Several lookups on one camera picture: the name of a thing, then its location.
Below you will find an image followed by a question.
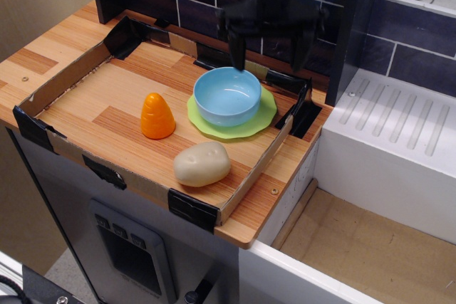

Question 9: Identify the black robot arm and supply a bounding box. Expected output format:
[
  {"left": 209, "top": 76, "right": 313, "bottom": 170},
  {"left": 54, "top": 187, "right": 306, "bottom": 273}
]
[{"left": 217, "top": 0, "right": 328, "bottom": 72}]

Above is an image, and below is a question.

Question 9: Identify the green plastic plate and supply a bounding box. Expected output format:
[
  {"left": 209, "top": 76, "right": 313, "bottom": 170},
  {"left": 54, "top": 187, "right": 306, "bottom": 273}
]
[{"left": 187, "top": 87, "right": 277, "bottom": 140}]

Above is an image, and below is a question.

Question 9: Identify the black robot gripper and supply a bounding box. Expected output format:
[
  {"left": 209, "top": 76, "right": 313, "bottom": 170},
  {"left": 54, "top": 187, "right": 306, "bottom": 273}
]
[{"left": 217, "top": 0, "right": 328, "bottom": 72}]

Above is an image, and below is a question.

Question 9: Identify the white toy sink basin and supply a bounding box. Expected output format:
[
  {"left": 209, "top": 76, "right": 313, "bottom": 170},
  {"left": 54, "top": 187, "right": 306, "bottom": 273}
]
[{"left": 239, "top": 70, "right": 455, "bottom": 303}]

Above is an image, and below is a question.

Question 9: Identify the light blue plastic bowl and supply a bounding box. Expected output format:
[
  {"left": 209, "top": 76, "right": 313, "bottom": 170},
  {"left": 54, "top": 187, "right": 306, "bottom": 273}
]
[{"left": 193, "top": 67, "right": 262, "bottom": 127}]

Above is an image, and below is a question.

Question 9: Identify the dark grey vertical post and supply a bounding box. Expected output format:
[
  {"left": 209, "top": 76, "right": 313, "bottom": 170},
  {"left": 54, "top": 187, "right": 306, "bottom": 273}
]
[{"left": 326, "top": 0, "right": 375, "bottom": 106}]

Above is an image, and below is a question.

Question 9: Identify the grey toy oven front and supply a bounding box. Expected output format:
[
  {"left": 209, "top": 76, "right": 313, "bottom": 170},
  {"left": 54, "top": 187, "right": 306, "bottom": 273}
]
[{"left": 11, "top": 132, "right": 239, "bottom": 303}]

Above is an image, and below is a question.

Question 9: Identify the beige toy potato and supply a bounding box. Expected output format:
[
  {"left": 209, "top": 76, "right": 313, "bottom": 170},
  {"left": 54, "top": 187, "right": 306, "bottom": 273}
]
[{"left": 173, "top": 142, "right": 231, "bottom": 187}]

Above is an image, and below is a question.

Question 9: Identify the orange toy carrot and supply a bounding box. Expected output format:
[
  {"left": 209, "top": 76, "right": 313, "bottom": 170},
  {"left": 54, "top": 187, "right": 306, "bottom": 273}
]
[{"left": 140, "top": 93, "right": 176, "bottom": 140}]

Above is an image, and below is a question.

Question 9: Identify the cardboard fence with black tape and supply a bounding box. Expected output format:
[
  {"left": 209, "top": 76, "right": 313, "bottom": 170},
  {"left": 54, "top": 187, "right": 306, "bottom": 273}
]
[{"left": 13, "top": 18, "right": 331, "bottom": 246}]

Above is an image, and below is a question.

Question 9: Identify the black device bottom left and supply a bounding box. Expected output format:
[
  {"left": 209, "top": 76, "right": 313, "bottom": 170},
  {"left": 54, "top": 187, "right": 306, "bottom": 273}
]
[{"left": 1, "top": 265, "right": 83, "bottom": 304}]

